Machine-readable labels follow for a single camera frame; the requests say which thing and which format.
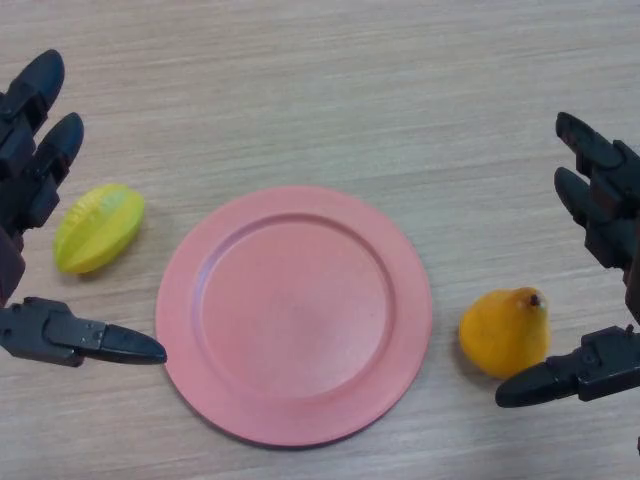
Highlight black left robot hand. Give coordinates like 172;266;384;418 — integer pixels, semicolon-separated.
0;48;168;369

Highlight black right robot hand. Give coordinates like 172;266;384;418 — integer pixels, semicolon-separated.
495;111;640;409

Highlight yellow-green starfruit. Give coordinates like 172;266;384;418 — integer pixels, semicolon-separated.
52;183;146;276

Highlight pink round plate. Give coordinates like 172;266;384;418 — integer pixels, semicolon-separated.
155;185;434;449

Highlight yellow pear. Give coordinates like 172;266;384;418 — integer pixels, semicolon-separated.
459;286;553;380

